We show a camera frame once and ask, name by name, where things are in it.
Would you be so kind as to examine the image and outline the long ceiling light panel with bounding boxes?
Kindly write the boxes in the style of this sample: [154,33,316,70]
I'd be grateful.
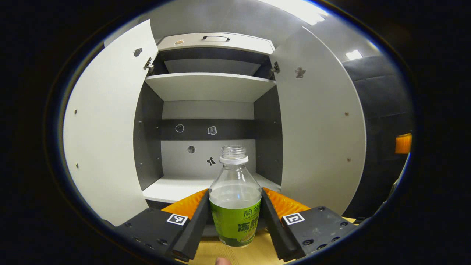
[258,0,330,26]

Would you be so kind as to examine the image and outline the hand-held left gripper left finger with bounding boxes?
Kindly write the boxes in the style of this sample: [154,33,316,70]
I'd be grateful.
[105,188,211,262]

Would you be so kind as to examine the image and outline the clear bottle with green label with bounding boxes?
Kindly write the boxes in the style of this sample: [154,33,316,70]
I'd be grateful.
[208,145,262,248]

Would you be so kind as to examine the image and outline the white cabinet door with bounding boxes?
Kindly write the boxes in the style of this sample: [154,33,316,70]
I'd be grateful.
[269,26,367,216]
[63,19,159,227]

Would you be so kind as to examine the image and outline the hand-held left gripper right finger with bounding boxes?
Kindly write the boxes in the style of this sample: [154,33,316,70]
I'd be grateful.
[261,187,358,262]

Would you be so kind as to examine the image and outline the white and grey cabinet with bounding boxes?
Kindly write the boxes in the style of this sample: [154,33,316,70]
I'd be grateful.
[133,32,284,236]

